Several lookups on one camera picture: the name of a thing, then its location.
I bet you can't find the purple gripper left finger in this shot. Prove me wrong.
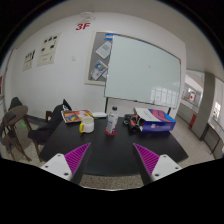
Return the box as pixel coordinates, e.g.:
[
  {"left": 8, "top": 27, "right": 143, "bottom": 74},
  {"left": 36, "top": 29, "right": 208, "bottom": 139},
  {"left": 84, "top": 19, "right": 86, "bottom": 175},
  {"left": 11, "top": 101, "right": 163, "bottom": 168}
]
[{"left": 42, "top": 143, "right": 90, "bottom": 181}]

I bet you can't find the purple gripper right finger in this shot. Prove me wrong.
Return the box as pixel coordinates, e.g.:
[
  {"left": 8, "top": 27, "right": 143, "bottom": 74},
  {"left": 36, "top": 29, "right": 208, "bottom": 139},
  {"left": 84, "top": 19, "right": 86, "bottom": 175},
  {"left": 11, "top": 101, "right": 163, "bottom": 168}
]
[{"left": 133, "top": 143, "right": 181, "bottom": 182}]

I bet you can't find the clear plastic water bottle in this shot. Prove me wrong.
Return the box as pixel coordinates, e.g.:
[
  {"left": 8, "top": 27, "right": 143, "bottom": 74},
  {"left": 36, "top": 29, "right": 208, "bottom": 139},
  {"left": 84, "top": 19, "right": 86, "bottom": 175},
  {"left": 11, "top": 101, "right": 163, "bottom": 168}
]
[{"left": 106, "top": 106, "right": 119, "bottom": 133}]

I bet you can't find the black rectangular table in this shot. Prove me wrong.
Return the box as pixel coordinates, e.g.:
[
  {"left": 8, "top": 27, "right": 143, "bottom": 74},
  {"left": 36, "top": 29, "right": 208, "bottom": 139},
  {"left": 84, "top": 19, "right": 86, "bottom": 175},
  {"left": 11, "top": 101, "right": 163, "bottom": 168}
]
[{"left": 40, "top": 118, "right": 188, "bottom": 185}]

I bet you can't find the blue white cardboard box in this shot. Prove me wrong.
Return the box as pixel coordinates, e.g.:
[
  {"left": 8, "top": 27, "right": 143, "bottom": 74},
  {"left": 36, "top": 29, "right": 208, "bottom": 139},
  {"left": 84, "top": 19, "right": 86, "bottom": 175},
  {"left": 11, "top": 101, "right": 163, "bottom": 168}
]
[{"left": 134, "top": 108, "right": 176, "bottom": 132}]

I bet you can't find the wooden chair with black jacket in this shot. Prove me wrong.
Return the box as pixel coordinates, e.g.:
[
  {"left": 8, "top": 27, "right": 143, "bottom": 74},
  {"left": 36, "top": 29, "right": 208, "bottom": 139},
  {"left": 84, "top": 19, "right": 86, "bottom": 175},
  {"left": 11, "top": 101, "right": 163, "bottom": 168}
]
[{"left": 27, "top": 98, "right": 73, "bottom": 158}]

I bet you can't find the black red small device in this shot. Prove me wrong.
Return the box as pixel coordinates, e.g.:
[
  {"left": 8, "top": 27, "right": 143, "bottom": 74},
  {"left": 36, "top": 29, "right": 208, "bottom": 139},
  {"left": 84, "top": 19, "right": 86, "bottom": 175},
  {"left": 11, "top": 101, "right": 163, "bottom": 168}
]
[{"left": 124, "top": 114, "right": 139, "bottom": 131}]

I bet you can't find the red round coaster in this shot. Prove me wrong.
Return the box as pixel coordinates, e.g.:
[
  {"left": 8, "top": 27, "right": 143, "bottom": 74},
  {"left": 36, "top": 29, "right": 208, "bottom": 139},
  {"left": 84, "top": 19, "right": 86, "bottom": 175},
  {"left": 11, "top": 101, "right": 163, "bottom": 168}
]
[{"left": 104, "top": 128, "right": 117, "bottom": 136}]

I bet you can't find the white small flat box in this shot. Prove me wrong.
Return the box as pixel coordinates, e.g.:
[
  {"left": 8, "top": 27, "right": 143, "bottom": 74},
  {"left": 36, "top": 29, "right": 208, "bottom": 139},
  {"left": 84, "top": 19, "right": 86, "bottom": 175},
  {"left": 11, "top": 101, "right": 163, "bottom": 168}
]
[{"left": 92, "top": 112, "right": 107, "bottom": 118}]

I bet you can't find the wooden chair grey cushion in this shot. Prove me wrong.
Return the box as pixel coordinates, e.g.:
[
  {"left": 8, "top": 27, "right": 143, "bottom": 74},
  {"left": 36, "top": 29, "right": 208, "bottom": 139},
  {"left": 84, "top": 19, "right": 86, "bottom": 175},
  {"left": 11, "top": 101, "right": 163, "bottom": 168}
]
[{"left": 0, "top": 131, "right": 30, "bottom": 161}]

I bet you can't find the round brown side table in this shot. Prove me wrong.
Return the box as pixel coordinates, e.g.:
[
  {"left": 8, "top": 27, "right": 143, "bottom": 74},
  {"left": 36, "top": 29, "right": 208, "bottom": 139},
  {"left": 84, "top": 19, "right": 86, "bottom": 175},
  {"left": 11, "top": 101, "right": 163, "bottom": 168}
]
[{"left": 2, "top": 105, "right": 31, "bottom": 130}]

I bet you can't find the dark chair behind round table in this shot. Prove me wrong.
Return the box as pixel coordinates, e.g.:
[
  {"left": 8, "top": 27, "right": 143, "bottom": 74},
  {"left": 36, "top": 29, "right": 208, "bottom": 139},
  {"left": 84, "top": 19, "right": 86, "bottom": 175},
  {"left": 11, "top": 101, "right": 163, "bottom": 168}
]
[{"left": 9, "top": 97, "right": 22, "bottom": 110}]

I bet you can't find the large whiteboard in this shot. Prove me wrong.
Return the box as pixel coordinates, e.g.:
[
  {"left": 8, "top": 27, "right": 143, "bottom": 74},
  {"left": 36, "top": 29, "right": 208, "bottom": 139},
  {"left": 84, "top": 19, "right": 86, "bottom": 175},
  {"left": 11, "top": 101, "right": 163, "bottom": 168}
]
[{"left": 104, "top": 35, "right": 181, "bottom": 108}]

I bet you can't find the grey pin board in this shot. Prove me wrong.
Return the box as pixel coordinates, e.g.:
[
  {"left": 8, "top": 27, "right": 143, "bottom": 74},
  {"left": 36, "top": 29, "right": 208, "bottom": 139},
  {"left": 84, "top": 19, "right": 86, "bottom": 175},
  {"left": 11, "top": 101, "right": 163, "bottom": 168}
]
[{"left": 85, "top": 32, "right": 113, "bottom": 86}]

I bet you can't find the white mug yellow handle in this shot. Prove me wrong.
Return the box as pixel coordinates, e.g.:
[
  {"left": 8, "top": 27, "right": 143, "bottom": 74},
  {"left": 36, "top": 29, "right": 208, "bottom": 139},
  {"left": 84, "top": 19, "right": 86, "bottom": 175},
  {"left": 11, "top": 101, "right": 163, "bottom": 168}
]
[{"left": 79, "top": 117, "right": 94, "bottom": 133}]

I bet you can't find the small white wall poster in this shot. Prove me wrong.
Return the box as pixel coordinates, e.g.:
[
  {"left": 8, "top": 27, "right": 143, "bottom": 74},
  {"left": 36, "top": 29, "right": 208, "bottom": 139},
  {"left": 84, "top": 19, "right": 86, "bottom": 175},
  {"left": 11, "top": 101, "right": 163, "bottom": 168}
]
[{"left": 23, "top": 50, "right": 35, "bottom": 71}]

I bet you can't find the large white wall poster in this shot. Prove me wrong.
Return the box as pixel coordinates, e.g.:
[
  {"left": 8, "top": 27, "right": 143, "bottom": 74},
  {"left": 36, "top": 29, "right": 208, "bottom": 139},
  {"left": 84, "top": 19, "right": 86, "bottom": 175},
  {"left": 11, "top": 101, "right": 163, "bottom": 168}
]
[{"left": 37, "top": 33, "right": 61, "bottom": 66}]

